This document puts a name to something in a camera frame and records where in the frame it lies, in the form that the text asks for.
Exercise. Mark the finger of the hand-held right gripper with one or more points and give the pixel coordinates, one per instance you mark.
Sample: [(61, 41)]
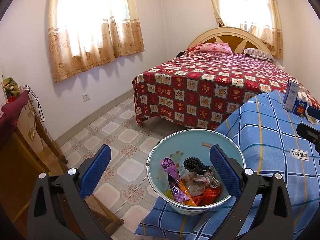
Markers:
[(313, 111), (306, 130)]

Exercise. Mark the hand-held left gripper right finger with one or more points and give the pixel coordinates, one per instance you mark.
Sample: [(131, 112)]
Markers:
[(225, 172)]

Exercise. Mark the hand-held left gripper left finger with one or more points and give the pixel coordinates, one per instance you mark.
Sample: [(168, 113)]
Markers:
[(96, 172)]

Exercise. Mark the red plastic bag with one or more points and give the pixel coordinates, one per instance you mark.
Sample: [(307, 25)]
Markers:
[(211, 196)]

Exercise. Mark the clear plastic bag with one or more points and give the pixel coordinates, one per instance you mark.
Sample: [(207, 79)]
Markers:
[(193, 187)]

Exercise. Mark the purple foil wrapper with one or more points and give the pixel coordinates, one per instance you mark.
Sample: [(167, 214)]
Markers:
[(172, 177)]

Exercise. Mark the light blue plastic bucket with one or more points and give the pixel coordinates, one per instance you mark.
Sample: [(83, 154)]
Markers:
[(175, 145)]

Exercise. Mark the blue carton with white cap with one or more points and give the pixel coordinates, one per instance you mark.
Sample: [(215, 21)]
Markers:
[(300, 108)]

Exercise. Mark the tall white carton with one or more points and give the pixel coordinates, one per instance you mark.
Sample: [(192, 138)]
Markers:
[(291, 97)]

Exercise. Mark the blue checked tablecloth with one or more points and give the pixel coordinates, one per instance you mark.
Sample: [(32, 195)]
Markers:
[(262, 135)]

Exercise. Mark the white cloth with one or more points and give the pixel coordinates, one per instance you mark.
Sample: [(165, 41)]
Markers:
[(281, 67)]

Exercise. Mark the wooden cabinet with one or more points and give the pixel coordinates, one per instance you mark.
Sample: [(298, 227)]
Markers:
[(50, 140)]

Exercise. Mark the striped pillow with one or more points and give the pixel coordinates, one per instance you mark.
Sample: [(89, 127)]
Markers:
[(260, 54)]

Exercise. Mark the brown wooden furniture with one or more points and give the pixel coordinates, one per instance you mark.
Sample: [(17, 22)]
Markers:
[(15, 175)]

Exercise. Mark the cream leaf print cloth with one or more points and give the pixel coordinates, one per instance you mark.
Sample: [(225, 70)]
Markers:
[(30, 120)]

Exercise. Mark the bed with red quilt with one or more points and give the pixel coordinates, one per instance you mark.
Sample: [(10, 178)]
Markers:
[(200, 85)]

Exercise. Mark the beige floral curtain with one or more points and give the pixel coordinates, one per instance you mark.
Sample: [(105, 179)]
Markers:
[(95, 42), (272, 30)]

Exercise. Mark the maroon cloth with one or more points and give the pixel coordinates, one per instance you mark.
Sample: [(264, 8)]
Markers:
[(12, 110)]

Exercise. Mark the pink floral pillow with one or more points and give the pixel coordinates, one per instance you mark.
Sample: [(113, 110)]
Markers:
[(215, 48)]

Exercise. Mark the cream wooden headboard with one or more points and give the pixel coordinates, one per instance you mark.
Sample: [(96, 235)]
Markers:
[(225, 33)]

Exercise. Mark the green orange cloth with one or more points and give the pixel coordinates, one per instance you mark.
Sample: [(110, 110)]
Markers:
[(11, 87)]

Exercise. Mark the small black object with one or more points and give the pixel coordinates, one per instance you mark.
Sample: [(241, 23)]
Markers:
[(180, 54)]

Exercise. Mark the white wall socket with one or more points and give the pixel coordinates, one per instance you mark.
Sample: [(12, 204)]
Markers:
[(86, 96)]

